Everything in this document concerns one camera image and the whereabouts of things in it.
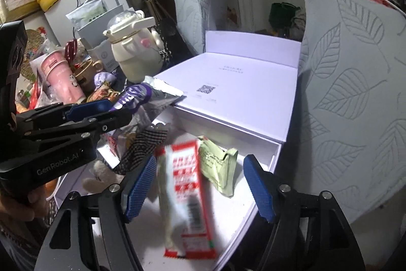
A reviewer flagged pale lilac gift box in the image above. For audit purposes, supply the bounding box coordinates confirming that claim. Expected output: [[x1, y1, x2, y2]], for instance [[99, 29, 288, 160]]
[[57, 30, 302, 271]]

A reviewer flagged white plush toy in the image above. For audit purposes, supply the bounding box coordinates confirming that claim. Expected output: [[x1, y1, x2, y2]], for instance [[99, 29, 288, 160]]
[[83, 160, 126, 193]]

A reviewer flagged brown snack packet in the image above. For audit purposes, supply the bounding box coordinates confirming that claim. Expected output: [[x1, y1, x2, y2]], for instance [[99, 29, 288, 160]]
[[87, 88, 121, 105]]

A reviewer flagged purple wrapped candy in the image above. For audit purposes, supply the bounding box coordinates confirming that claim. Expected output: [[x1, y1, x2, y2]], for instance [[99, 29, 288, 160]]
[[94, 72, 116, 90]]

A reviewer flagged silver purple snack packet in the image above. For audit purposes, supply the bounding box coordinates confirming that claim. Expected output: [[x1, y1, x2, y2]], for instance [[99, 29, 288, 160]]
[[112, 76, 188, 119]]

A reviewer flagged brown mug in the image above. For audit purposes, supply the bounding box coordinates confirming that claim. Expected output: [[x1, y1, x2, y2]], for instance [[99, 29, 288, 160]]
[[73, 60, 104, 92]]

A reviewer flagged stack of pink cups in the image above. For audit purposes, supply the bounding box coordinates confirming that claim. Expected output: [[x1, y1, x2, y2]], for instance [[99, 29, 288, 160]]
[[40, 49, 86, 105]]

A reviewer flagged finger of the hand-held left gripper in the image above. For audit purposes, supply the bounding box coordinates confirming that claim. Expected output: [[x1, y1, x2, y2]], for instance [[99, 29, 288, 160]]
[[17, 100, 113, 129], [25, 110, 134, 145]]

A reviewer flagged white cardboard box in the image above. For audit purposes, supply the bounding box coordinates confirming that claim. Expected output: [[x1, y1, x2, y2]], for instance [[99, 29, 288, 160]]
[[78, 4, 127, 72]]

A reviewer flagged pale green packet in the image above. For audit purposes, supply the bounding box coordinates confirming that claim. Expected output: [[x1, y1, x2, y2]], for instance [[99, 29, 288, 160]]
[[198, 138, 238, 198]]

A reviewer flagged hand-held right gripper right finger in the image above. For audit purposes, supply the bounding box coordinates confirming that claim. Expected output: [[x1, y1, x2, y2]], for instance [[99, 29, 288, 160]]
[[243, 154, 364, 271]]

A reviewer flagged cream kettle bottle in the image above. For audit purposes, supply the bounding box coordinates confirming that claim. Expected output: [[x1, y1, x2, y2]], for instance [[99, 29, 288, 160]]
[[103, 10, 165, 84]]

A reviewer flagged green white pouch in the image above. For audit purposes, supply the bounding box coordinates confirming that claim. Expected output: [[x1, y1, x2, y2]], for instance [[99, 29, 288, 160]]
[[66, 0, 107, 28]]

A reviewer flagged red white striped packet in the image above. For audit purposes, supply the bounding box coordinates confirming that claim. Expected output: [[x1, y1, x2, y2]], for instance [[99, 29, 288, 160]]
[[157, 138, 218, 259]]

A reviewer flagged person's left hand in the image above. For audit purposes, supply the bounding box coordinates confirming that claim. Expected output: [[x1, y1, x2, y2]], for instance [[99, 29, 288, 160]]
[[0, 184, 56, 222]]

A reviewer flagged dark green bag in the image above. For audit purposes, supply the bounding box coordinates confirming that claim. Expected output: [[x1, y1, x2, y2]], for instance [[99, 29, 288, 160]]
[[269, 2, 300, 34]]

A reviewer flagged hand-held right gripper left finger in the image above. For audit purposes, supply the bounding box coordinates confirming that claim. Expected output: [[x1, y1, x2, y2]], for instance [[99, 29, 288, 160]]
[[36, 155, 158, 271]]

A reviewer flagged gingham cloth with lace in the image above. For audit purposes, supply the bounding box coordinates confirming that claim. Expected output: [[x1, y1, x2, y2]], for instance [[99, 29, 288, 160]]
[[112, 124, 168, 174]]

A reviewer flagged small leaf pattern chair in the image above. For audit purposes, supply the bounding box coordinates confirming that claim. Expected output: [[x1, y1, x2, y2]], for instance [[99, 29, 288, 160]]
[[172, 0, 226, 56]]

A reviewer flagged woven round plate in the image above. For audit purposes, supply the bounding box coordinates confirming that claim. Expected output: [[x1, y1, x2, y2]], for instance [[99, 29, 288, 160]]
[[21, 30, 45, 81]]

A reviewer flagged large leaf pattern chair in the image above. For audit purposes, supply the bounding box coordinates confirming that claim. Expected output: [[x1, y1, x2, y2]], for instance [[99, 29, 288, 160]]
[[298, 0, 406, 224]]

